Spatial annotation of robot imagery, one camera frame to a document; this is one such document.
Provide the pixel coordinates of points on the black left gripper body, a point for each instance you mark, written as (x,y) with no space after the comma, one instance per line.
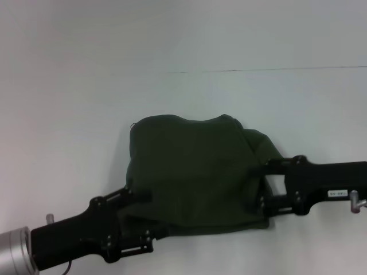
(77,232)

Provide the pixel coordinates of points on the dark green t-shirt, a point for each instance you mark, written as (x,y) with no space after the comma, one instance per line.
(195,172)

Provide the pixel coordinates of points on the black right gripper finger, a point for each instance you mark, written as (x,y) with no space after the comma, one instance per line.
(269,169)
(275,203)

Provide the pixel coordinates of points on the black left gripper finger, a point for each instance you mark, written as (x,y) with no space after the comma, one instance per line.
(137,243)
(123,196)

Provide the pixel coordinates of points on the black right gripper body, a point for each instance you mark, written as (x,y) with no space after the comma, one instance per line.
(321,183)

